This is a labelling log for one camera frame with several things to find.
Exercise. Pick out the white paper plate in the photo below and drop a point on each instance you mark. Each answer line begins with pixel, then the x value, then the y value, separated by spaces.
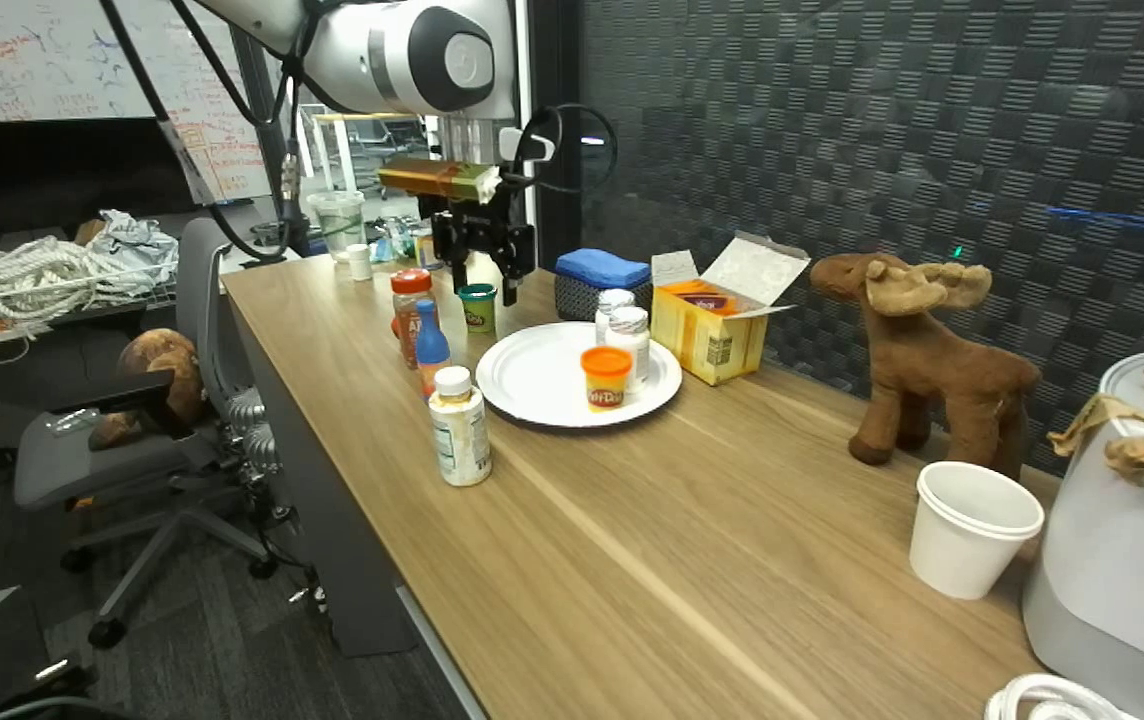
pixel 532 383

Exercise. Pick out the brown moose plush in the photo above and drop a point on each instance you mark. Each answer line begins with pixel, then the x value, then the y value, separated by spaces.
pixel 934 366

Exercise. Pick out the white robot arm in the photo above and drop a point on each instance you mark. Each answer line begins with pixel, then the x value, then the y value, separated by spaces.
pixel 385 62

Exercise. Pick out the blue tape strip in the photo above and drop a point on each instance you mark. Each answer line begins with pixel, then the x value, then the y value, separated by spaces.
pixel 1105 216

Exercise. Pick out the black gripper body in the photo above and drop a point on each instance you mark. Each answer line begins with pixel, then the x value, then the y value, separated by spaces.
pixel 481 230

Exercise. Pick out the small white cup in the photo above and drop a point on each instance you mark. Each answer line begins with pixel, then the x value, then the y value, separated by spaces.
pixel 354 262

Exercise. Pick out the stained white-cap bottle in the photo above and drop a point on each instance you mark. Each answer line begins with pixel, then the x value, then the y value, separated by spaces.
pixel 460 433

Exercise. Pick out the red-lid spice jar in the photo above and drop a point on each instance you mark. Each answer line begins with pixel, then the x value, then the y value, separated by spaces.
pixel 410 302

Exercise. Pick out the blue sponge black holder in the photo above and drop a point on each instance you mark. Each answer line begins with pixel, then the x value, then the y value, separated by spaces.
pixel 597 266

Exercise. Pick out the orange-lid play-doh can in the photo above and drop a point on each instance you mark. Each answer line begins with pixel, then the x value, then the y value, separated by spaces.
pixel 606 373

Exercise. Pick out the brown plush toy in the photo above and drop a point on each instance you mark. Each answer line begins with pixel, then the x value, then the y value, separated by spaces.
pixel 165 366

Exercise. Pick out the grey white appliance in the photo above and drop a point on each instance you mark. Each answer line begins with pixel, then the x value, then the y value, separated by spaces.
pixel 1116 573

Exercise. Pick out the yellow cardboard box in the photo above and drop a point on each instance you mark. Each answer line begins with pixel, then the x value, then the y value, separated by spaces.
pixel 714 343

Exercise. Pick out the white paper cup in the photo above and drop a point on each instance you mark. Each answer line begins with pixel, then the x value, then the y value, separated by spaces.
pixel 967 533

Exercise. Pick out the black metal post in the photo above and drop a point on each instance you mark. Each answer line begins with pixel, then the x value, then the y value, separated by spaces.
pixel 266 145

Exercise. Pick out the teal-lid play-doh can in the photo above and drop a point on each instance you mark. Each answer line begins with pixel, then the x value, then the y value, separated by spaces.
pixel 478 316

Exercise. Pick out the grey office chair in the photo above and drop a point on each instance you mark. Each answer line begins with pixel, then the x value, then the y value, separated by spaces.
pixel 135 467

